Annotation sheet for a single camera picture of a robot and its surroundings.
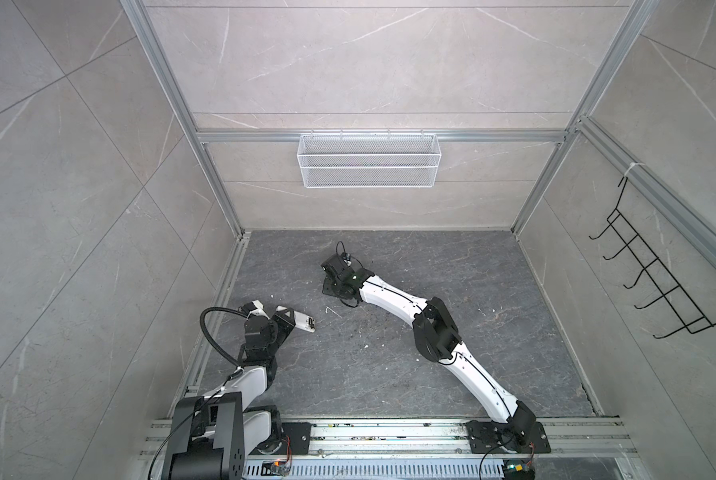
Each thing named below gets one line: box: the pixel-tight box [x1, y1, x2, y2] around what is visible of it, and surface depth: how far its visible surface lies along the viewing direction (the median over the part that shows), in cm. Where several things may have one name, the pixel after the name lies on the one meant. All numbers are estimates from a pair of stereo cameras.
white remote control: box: [276, 305, 316, 333], surface depth 90 cm
